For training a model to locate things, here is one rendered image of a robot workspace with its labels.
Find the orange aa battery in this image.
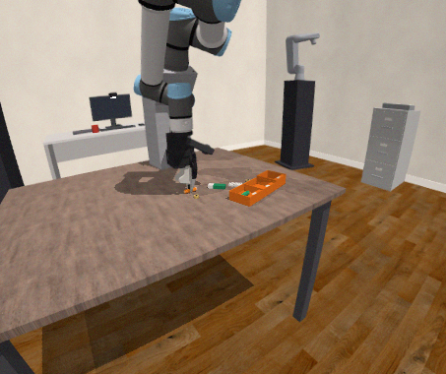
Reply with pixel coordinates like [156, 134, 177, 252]
[184, 187, 197, 194]

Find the orange bin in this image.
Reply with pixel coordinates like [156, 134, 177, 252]
[229, 170, 286, 207]

